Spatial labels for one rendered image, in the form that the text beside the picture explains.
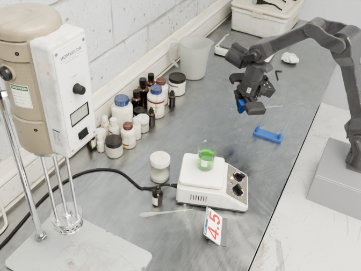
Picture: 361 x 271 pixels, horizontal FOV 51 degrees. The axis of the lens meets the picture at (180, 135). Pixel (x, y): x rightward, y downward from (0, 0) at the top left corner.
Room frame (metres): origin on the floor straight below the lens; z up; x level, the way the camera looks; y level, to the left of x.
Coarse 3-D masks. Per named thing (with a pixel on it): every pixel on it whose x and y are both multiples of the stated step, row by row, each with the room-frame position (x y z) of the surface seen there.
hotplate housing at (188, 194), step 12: (180, 168) 0.78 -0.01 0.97; (180, 192) 0.70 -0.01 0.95; (192, 192) 0.70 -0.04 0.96; (204, 192) 0.70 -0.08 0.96; (216, 192) 0.70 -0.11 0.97; (192, 204) 0.70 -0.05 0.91; (204, 204) 0.70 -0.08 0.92; (216, 204) 0.70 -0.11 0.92; (228, 204) 0.69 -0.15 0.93; (240, 204) 0.69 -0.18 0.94
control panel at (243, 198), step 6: (228, 168) 0.80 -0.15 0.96; (234, 168) 0.81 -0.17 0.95; (228, 174) 0.78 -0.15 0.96; (228, 180) 0.75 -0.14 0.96; (234, 180) 0.76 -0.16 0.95; (246, 180) 0.79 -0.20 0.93; (228, 186) 0.73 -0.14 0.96; (246, 186) 0.76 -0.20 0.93; (228, 192) 0.71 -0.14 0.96; (246, 192) 0.74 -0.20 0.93; (240, 198) 0.71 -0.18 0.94; (246, 198) 0.72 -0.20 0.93; (246, 204) 0.70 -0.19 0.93
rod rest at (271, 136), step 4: (256, 128) 1.05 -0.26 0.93; (256, 132) 1.05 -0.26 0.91; (260, 132) 1.05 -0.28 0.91; (264, 132) 1.05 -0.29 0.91; (268, 132) 1.05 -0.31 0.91; (272, 132) 1.05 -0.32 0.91; (280, 132) 1.03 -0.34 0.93; (260, 136) 1.04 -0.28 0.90; (264, 136) 1.03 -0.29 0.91; (268, 136) 1.03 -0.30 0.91; (272, 136) 1.03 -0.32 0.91; (276, 136) 1.03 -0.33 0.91; (280, 136) 1.02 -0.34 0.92; (272, 140) 1.02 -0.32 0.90; (276, 140) 1.01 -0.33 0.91; (280, 140) 1.01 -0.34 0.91
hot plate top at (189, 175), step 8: (184, 160) 0.80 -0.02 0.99; (192, 160) 0.80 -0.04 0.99; (216, 160) 0.80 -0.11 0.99; (224, 160) 0.81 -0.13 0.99; (184, 168) 0.76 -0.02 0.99; (192, 168) 0.77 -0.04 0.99; (216, 168) 0.77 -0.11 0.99; (184, 176) 0.73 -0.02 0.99; (192, 176) 0.73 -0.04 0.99; (200, 176) 0.74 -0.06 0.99; (208, 176) 0.74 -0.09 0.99; (216, 176) 0.74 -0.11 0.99; (192, 184) 0.71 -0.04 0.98; (200, 184) 0.71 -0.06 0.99; (208, 184) 0.71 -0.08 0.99; (216, 184) 0.71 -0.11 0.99
